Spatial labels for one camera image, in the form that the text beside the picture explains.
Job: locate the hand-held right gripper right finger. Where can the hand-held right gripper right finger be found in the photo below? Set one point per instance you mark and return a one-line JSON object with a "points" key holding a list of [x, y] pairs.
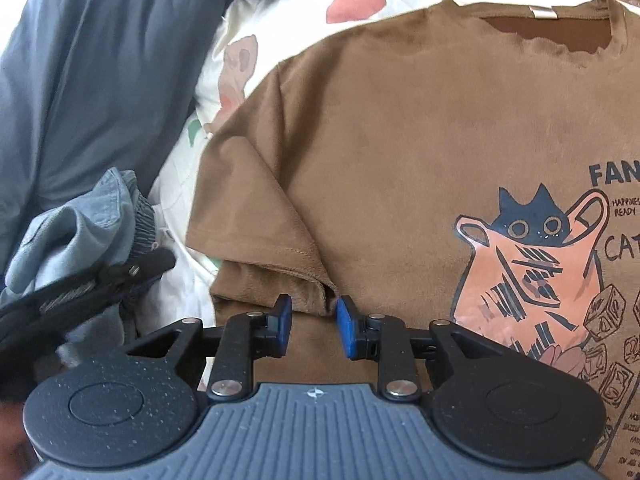
{"points": [[347, 330]]}

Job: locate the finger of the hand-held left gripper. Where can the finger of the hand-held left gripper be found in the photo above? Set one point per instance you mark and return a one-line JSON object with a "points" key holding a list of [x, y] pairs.
{"points": [[150, 262]]}

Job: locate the dark grey pillow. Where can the dark grey pillow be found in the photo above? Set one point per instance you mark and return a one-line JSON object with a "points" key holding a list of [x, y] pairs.
{"points": [[100, 85]]}

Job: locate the brown printed t-shirt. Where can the brown printed t-shirt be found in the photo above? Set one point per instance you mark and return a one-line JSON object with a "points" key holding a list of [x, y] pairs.
{"points": [[400, 135]]}

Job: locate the grey green shirt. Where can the grey green shirt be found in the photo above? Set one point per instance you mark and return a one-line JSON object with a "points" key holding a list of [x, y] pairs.
{"points": [[75, 230]]}

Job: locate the cream bear print bed sheet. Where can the cream bear print bed sheet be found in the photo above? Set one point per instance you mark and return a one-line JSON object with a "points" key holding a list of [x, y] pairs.
{"points": [[240, 20]]}

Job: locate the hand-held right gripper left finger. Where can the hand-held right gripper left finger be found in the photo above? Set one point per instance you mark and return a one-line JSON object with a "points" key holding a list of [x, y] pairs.
{"points": [[285, 325]]}

